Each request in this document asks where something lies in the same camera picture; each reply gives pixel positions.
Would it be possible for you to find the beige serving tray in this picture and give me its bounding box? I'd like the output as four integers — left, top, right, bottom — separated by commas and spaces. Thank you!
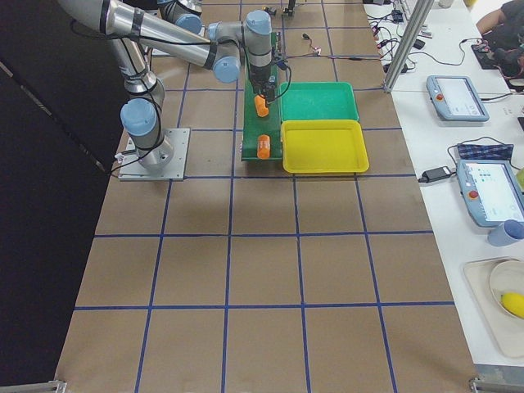
463, 257, 523, 359

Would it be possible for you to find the blue plaid cloth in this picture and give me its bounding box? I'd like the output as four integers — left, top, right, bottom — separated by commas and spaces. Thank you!
456, 143, 514, 161

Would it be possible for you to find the green tray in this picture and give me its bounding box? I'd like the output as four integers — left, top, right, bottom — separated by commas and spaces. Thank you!
279, 82, 359, 121

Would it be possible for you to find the plain orange cylinder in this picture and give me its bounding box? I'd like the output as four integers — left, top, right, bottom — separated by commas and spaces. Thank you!
254, 95, 269, 118

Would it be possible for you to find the blue cup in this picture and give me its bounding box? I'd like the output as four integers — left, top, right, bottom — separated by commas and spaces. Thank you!
487, 219, 523, 246

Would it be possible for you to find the beige bowl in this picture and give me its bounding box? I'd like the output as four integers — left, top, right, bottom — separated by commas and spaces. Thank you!
489, 260, 523, 319

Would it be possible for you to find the yellow tray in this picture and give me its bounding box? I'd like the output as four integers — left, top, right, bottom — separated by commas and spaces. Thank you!
281, 120, 369, 174

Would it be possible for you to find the teach pendant tablet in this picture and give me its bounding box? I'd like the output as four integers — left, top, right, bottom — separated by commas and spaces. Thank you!
426, 75, 490, 122
456, 159, 523, 228

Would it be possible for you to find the orange cylinder labelled 4680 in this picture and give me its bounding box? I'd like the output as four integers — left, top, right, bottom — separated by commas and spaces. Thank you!
256, 134, 271, 160

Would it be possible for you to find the black power adapter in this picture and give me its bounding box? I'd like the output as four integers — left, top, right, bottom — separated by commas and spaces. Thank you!
418, 166, 453, 183

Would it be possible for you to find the yellow banana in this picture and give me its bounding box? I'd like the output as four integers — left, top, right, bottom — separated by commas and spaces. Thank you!
500, 292, 524, 318

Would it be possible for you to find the aluminium frame post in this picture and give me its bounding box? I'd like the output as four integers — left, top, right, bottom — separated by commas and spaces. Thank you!
383, 0, 434, 93

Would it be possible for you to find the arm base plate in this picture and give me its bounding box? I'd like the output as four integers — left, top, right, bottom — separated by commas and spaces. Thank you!
118, 128, 191, 181

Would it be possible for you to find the red black wire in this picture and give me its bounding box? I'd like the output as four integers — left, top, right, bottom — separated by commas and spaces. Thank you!
284, 34, 386, 62

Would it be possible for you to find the green conveyor belt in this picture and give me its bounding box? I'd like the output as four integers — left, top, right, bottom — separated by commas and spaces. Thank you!
241, 50, 282, 161

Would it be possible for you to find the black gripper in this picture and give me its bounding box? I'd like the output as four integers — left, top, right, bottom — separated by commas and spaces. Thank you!
248, 59, 287, 101

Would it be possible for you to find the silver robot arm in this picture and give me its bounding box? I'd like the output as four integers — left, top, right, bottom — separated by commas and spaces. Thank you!
59, 1, 282, 181
157, 0, 202, 34

